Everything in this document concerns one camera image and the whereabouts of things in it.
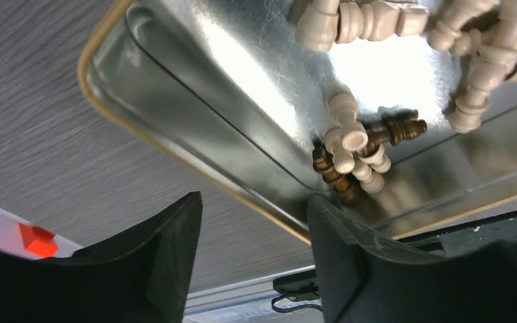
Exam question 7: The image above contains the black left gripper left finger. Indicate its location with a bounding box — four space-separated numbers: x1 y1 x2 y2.
0 192 203 322

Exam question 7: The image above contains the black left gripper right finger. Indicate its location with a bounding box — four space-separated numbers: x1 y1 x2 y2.
307 196 517 322

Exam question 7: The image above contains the gold tin box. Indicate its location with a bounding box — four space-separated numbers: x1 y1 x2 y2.
77 1 517 241

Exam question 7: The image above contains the dark piece in tin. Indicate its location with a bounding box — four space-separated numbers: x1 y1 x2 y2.
358 119 427 157
312 141 362 207

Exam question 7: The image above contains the red orange block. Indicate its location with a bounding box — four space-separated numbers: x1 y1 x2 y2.
18 223 59 258

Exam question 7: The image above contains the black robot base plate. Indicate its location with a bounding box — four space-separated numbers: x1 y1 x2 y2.
400 211 517 257

